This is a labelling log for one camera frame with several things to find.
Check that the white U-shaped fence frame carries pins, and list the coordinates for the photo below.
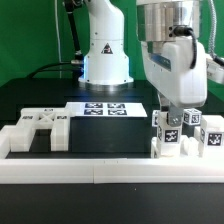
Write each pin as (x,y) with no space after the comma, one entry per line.
(100,171)

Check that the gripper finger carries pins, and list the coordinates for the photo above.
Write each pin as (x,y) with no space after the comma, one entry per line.
(174,116)
(164,103)

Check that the white chair seat part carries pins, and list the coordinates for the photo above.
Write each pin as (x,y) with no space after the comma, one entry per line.
(186,147)

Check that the white marker sheet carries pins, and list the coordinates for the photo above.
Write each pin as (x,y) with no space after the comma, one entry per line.
(106,109)

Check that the white tagged cube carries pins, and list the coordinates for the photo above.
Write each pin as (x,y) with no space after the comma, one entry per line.
(192,116)
(155,115)

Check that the white tagged cube near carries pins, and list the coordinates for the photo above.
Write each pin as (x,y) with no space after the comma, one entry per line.
(155,115)

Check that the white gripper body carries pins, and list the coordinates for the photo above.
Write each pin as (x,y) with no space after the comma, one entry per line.
(170,73)

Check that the white tagged cube far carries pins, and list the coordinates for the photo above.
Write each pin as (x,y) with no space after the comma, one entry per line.
(192,116)

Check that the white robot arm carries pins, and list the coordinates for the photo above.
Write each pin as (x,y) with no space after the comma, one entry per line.
(97,28)

